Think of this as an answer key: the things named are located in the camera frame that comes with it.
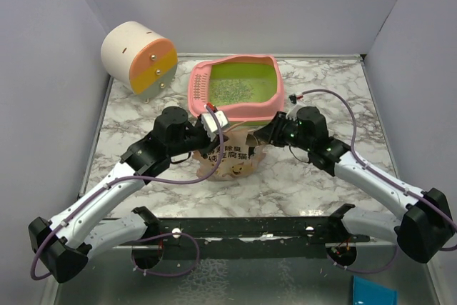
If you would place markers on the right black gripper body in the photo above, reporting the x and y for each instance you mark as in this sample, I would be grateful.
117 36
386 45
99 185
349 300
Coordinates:
285 131

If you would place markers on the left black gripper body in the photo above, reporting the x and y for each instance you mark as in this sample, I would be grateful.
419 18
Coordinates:
195 139

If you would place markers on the orange cat litter bag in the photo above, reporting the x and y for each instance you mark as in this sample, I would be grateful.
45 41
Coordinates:
238 160

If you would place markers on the grey metal litter scoop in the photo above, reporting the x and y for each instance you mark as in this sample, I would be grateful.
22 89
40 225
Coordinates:
252 141

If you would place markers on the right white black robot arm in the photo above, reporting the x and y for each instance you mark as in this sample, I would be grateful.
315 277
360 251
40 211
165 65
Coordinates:
419 221

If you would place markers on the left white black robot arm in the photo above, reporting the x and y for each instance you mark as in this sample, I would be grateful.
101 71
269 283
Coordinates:
65 242

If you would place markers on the pink and green litter box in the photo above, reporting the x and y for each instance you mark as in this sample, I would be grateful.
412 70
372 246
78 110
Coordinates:
245 87

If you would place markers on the cream cylindrical cat house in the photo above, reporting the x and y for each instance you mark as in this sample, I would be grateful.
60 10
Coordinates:
141 59

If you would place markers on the blue plastic object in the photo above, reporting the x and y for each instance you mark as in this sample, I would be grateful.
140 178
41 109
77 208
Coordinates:
366 292

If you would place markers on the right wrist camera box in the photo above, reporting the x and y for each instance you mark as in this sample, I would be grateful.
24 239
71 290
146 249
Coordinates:
294 105

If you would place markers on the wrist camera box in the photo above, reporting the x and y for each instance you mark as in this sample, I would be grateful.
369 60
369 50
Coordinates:
214 121
294 105

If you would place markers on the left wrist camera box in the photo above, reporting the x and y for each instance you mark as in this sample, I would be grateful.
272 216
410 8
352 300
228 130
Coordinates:
214 121

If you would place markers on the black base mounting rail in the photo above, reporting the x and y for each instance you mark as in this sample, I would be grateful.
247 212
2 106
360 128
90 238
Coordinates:
242 237

